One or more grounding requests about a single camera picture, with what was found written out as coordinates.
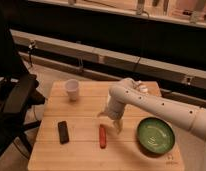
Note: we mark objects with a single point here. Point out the red pepper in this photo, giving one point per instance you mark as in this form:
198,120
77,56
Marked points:
102,136

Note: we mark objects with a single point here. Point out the black chair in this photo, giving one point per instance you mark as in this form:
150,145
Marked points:
18,93

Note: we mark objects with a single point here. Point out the green plate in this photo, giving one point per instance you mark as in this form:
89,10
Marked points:
155,135

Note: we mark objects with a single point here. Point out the black rectangular block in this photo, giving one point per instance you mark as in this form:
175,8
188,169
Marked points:
63,132

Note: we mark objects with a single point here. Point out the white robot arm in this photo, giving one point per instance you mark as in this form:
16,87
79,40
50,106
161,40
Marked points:
186,116

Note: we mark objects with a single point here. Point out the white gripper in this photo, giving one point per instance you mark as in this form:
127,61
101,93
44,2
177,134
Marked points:
114,112

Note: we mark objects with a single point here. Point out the white tube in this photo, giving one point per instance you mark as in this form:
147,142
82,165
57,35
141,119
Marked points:
141,87

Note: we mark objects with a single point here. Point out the white paper cup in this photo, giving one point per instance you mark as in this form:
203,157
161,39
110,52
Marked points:
72,89

